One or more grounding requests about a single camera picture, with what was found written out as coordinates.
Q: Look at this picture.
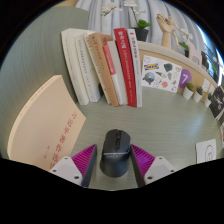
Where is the white wall socket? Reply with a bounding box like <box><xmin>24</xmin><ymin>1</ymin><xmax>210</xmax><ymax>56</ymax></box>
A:
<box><xmin>200</xmin><ymin>78</ymin><xmax>212</xmax><ymax>93</ymax></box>

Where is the small plant in white pot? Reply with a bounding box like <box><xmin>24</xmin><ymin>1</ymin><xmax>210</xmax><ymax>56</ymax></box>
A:
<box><xmin>193</xmin><ymin>86</ymin><xmax>204</xmax><ymax>104</ymax></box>
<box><xmin>203</xmin><ymin>92</ymin><xmax>214</xmax><ymax>108</ymax></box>
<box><xmin>182</xmin><ymin>81</ymin><xmax>195</xmax><ymax>101</ymax></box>

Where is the pink horse figure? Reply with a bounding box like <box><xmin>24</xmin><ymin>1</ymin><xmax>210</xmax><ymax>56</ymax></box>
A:
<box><xmin>184</xmin><ymin>38</ymin><xmax>203</xmax><ymax>66</ymax></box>

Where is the white printed mouse pad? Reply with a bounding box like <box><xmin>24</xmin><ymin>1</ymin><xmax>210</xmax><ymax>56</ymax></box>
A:
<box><xmin>195</xmin><ymin>138</ymin><xmax>218</xmax><ymax>164</ymax></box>

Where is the wooden hand model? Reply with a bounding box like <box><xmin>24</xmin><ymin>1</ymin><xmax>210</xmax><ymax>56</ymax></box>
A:
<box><xmin>155</xmin><ymin>13</ymin><xmax>181</xmax><ymax>50</ymax></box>

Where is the black horse figure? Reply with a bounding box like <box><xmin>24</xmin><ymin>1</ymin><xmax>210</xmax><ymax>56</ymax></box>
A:
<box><xmin>200</xmin><ymin>50</ymin><xmax>210</xmax><ymax>70</ymax></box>

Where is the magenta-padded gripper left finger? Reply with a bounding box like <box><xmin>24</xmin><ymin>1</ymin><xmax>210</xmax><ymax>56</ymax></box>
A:
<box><xmin>49</xmin><ymin>143</ymin><xmax>98</xmax><ymax>188</ymax></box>

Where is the beige paperback book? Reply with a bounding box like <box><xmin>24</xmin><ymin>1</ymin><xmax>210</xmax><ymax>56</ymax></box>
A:
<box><xmin>7</xmin><ymin>74</ymin><xmax>87</xmax><ymax>172</ymax></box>

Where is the light wooden shelf ledge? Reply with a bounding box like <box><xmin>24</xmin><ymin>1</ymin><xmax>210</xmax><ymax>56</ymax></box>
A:
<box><xmin>137</xmin><ymin>40</ymin><xmax>218</xmax><ymax>88</ymax></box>

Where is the grey curtain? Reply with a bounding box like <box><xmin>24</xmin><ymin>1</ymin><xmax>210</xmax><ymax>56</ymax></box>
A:
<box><xmin>75</xmin><ymin>0</ymin><xmax>201</xmax><ymax>51</ymax></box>

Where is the thin white book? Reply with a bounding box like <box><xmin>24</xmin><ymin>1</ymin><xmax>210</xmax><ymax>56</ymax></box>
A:
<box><xmin>73</xmin><ymin>33</ymin><xmax>103</xmax><ymax>104</ymax></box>

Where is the thick white book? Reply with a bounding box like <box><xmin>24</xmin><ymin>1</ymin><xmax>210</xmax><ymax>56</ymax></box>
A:
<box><xmin>60</xmin><ymin>28</ymin><xmax>90</xmax><ymax>106</ymax></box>

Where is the red spine book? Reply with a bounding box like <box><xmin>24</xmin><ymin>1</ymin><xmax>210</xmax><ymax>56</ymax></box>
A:
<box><xmin>113</xmin><ymin>27</ymin><xmax>138</xmax><ymax>108</ymax></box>

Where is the dark grey computer mouse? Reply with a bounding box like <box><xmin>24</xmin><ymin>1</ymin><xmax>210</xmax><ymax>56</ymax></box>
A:
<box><xmin>99</xmin><ymin>128</ymin><xmax>132</xmax><ymax>178</ymax></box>

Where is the black cover book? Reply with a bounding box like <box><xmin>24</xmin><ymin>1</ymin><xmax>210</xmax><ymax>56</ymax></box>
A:
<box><xmin>208</xmin><ymin>85</ymin><xmax>224</xmax><ymax>121</ymax></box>

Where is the slim red and white book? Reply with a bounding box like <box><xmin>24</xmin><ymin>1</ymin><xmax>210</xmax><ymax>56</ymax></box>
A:
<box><xmin>102</xmin><ymin>43</ymin><xmax>124</xmax><ymax>107</ymax></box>

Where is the tan brown book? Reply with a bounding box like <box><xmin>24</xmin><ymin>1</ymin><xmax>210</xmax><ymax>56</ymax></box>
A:
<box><xmin>87</xmin><ymin>32</ymin><xmax>120</xmax><ymax>107</ymax></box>

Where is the white sticker sheet card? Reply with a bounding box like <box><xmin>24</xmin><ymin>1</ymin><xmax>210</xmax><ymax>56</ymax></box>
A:
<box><xmin>141</xmin><ymin>54</ymin><xmax>183</xmax><ymax>94</ymax></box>

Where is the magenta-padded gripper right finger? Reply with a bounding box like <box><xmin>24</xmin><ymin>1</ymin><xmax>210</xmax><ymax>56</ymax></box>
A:
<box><xmin>129</xmin><ymin>143</ymin><xmax>176</xmax><ymax>188</ymax></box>

